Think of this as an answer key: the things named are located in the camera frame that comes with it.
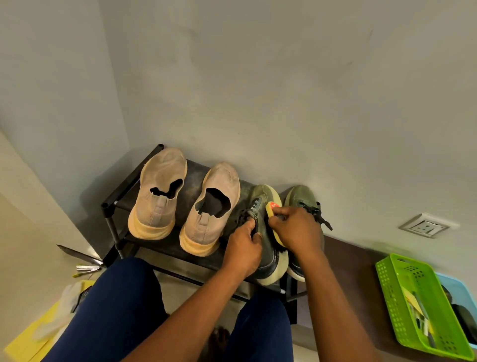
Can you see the person's left hand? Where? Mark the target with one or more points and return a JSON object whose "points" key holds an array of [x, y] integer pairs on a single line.
{"points": [[242, 253]]}

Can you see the person's right hand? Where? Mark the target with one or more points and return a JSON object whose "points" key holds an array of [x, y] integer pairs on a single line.
{"points": [[298, 231]]}

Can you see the green sneaker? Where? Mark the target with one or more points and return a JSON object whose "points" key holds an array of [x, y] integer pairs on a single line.
{"points": [[302, 194], [272, 261]]}

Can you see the yellow-edged shoe shine sponge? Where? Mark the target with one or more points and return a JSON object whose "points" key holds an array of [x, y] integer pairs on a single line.
{"points": [[271, 209]]}

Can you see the beige suede shoe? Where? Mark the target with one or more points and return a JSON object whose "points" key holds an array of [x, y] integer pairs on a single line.
{"points": [[208, 231], [156, 216]]}

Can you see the yellow sticky note pad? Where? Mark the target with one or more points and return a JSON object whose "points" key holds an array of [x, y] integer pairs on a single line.
{"points": [[411, 298]]}

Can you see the small dark packet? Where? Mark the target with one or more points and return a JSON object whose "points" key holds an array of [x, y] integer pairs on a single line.
{"points": [[81, 298]]}

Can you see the person's right forearm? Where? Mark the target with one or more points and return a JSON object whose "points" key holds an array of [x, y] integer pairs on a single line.
{"points": [[335, 317]]}

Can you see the person's left forearm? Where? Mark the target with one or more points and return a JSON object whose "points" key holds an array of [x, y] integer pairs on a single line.
{"points": [[179, 324]]}

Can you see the dark brown low bench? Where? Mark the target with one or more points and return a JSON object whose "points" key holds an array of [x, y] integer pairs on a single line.
{"points": [[354, 283]]}

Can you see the person's left foot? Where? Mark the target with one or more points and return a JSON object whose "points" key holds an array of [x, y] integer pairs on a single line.
{"points": [[220, 341]]}

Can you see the black metal shoe rack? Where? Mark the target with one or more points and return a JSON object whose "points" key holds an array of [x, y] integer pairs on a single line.
{"points": [[193, 179]]}

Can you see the dark blue trousers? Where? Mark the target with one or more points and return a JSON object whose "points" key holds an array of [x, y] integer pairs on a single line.
{"points": [[111, 309]]}

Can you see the green plastic basket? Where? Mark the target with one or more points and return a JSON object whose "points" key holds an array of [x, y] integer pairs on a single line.
{"points": [[410, 339]]}

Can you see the round black polish tin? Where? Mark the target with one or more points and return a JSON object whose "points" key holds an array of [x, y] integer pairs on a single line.
{"points": [[447, 294]]}

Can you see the light blue plastic basket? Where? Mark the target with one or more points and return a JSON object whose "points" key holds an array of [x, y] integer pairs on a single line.
{"points": [[462, 287]]}

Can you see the white wall socket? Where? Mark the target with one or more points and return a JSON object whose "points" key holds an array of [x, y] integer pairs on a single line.
{"points": [[426, 226]]}

